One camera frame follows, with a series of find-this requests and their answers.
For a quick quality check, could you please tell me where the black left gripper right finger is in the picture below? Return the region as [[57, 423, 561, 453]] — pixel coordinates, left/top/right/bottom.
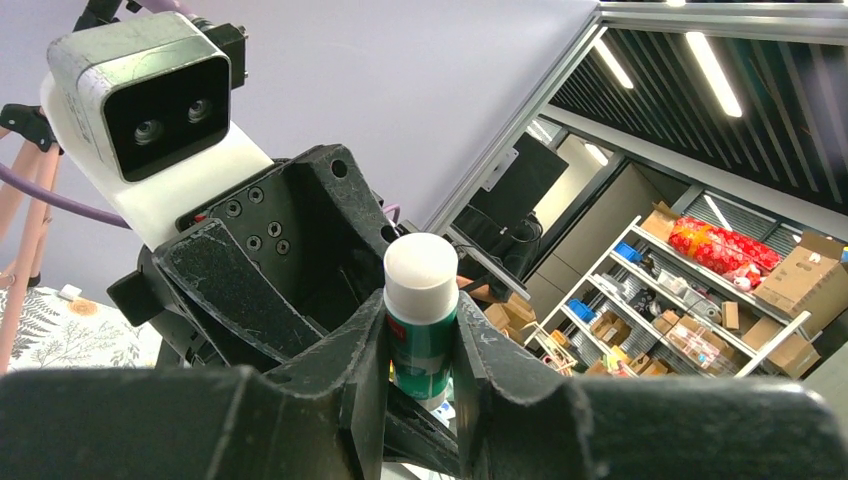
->
[[452, 294, 847, 479]]

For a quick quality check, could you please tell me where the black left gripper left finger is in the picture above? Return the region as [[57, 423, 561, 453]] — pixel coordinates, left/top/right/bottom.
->
[[1, 292, 387, 479]]

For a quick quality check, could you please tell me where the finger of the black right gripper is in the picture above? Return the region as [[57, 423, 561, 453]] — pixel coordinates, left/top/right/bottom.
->
[[383, 397, 461, 477]]

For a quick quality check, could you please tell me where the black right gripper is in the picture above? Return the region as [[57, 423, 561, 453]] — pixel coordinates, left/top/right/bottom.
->
[[108, 144, 395, 366]]

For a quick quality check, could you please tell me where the green white glue stick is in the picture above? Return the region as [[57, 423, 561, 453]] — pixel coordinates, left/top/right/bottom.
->
[[383, 232, 459, 411]]

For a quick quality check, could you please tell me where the white glue stick cap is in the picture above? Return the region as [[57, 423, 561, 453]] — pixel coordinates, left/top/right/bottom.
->
[[57, 284, 82, 302]]

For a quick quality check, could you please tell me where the person at desk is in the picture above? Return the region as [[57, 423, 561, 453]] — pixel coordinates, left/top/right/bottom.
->
[[453, 215, 545, 306]]

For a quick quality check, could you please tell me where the metal storage shelving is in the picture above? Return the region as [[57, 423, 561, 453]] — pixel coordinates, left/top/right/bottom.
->
[[522, 204, 847, 379]]

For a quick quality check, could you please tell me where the floral patterned table mat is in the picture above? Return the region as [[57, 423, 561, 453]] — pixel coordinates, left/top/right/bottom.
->
[[8, 287, 162, 372]]

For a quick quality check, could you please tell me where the pink music stand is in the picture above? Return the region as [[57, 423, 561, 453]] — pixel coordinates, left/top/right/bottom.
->
[[1, 104, 61, 373]]

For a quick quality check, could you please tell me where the black computer monitor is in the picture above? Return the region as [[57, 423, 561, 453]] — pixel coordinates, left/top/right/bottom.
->
[[453, 133, 569, 235]]

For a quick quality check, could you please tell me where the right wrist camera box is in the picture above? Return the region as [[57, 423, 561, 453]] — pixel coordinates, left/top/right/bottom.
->
[[41, 11, 271, 248]]

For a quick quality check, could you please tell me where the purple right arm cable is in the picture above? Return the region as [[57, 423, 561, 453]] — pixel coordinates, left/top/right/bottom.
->
[[0, 0, 200, 231]]

